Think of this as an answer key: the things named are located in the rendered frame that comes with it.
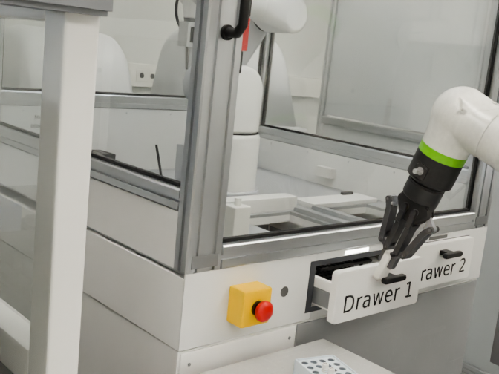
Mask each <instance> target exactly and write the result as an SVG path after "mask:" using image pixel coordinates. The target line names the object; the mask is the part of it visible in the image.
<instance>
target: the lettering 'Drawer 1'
mask: <svg viewBox="0 0 499 374"><path fill-rule="evenodd" d="M408 284H409V288H408V295H406V296H405V297H406V298H407V297H411V295H409V292H410V287H411V281H410V282H408V283H407V285H408ZM398 289H400V288H398ZM398 289H395V295H394V301H395V299H396V293H397V290H398ZM388 292H391V295H387V294H388ZM383 294H384V292H382V296H383ZM392 295H393V292H392V290H391V289H390V290H388V291H387V292H386V294H385V302H390V301H391V299H390V300H389V301H387V299H386V298H387V297H389V296H392ZM378 296H379V292H378V294H377V297H376V301H377V298H378ZM382 296H381V299H380V296H379V304H381V301H382ZM366 297H369V299H368V300H366V301H368V305H367V306H365V302H366V301H364V302H363V305H362V307H363V308H366V307H369V306H370V300H371V297H370V295H366V296H365V298H366ZM347 298H352V299H353V303H352V307H351V308H350V309H349V310H347V311H345V308H346V303H347ZM360 298H362V296H361V297H360ZM360 298H357V303H356V310H357V309H358V303H359V299H360ZM376 301H375V294H374V306H375V305H376ZM353 305H354V296H352V295H348V296H345V305H344V312H343V313H346V312H349V311H351V310H352V308H353Z"/></svg>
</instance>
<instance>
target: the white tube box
mask: <svg viewBox="0 0 499 374"><path fill-rule="evenodd" d="M324 362H326V363H329V367H333V368H335V373H334V374H358V373H357V372H355V371H354V370H352V369H351V368H350V367H349V366H348V365H347V364H345V363H344V362H342V361H341V360H339V359H338V358H337V357H336V356H334V355H323V356H316V357H309V358H297V359H295V364H294V370H293V374H327V373H323V372H322V363H324Z"/></svg>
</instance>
